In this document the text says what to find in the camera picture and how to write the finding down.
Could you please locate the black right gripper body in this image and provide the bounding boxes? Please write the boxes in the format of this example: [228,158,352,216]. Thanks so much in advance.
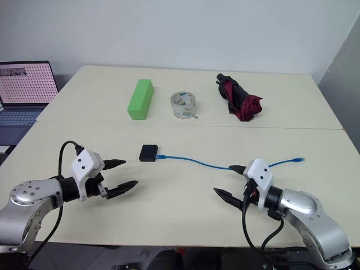
[241,179,259,209]

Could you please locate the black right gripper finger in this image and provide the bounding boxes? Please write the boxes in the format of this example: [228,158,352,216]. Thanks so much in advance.
[213,187,244,211]
[228,165,246,176]

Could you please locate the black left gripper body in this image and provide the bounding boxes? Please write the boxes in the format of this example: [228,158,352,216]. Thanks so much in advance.
[84,171,110,200]

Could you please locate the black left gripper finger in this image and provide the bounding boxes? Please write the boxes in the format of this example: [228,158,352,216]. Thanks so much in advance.
[106,180,140,200]
[103,159,127,171]

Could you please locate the small black adapter box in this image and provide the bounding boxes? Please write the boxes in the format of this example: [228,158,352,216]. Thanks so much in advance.
[138,144,159,163]

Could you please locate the green rectangular block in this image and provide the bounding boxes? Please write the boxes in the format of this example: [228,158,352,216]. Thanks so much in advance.
[127,79,155,122]

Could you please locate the black and red folded umbrella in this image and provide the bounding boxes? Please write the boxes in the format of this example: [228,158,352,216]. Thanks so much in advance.
[215,73,264,123]

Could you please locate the clear tape roll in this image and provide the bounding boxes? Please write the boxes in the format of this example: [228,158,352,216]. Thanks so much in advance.
[169,91,200,120]

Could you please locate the open laptop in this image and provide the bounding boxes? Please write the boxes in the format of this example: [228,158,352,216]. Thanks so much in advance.
[0,60,60,147]

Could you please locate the grey partition panel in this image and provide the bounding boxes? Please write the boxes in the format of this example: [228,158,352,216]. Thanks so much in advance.
[317,26,360,156]

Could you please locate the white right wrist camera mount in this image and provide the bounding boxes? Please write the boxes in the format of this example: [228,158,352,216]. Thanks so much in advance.
[242,158,275,212]

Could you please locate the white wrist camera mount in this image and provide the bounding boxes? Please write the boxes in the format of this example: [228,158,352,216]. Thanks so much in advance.
[70,149,104,203]
[242,158,275,212]

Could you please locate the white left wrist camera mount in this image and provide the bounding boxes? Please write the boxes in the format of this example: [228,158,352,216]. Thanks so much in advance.
[70,149,104,203]

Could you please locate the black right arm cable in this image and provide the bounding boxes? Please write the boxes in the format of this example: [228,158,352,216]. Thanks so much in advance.
[240,181,308,254]

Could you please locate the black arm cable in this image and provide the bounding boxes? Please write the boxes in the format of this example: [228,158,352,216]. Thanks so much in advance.
[240,181,308,254]
[26,140,85,265]

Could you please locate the blue Ethernet cable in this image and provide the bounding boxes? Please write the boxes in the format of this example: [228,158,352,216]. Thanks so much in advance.
[156,154,306,172]

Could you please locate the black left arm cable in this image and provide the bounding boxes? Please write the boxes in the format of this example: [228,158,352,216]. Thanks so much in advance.
[26,140,85,265]

